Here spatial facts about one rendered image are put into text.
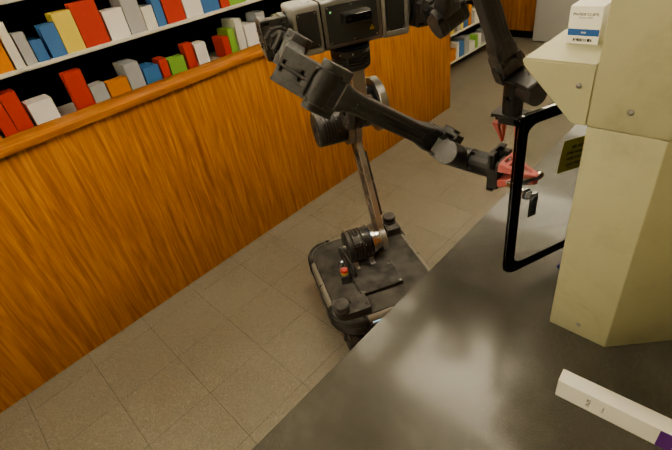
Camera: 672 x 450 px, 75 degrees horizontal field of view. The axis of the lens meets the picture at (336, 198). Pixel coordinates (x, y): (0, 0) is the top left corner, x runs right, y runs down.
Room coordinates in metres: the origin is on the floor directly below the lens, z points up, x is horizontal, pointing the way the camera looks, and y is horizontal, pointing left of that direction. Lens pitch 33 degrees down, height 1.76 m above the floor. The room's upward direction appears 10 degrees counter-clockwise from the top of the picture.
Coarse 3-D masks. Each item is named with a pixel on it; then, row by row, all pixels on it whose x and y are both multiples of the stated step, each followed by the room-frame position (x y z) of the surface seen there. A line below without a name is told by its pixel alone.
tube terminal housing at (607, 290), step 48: (624, 0) 0.60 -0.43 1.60; (624, 48) 0.59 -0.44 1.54; (624, 96) 0.58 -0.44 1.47; (624, 144) 0.57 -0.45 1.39; (576, 192) 0.61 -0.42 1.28; (624, 192) 0.56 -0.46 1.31; (576, 240) 0.60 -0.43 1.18; (624, 240) 0.54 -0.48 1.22; (576, 288) 0.58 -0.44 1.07; (624, 288) 0.53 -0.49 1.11; (624, 336) 0.52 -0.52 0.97
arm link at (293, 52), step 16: (288, 32) 1.26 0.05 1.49; (288, 48) 0.90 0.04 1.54; (304, 48) 1.20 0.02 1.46; (288, 64) 0.90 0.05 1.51; (304, 64) 0.88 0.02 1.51; (320, 64) 0.90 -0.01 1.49; (272, 80) 0.90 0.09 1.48; (288, 80) 0.88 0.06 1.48; (304, 80) 0.87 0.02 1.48; (320, 80) 0.86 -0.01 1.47; (336, 80) 0.87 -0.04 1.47; (304, 96) 0.86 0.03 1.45; (320, 96) 0.86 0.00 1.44
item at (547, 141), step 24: (552, 120) 0.75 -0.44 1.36; (528, 144) 0.73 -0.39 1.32; (552, 144) 0.75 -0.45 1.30; (576, 144) 0.77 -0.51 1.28; (528, 168) 0.73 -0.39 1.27; (552, 168) 0.75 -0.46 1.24; (576, 168) 0.78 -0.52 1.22; (552, 192) 0.76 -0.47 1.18; (552, 216) 0.76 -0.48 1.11; (528, 240) 0.74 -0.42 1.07; (552, 240) 0.76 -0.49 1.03; (504, 264) 0.72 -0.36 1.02
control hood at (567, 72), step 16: (544, 48) 0.72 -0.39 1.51; (560, 48) 0.71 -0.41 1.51; (576, 48) 0.70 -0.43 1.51; (592, 48) 0.69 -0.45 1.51; (528, 64) 0.69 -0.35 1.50; (544, 64) 0.67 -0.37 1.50; (560, 64) 0.65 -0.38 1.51; (576, 64) 0.64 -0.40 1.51; (592, 64) 0.62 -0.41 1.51; (544, 80) 0.67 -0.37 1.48; (560, 80) 0.65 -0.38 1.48; (576, 80) 0.63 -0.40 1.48; (592, 80) 0.61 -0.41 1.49; (560, 96) 0.65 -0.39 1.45; (576, 96) 0.63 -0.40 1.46; (592, 96) 0.61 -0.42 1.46; (576, 112) 0.62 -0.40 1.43
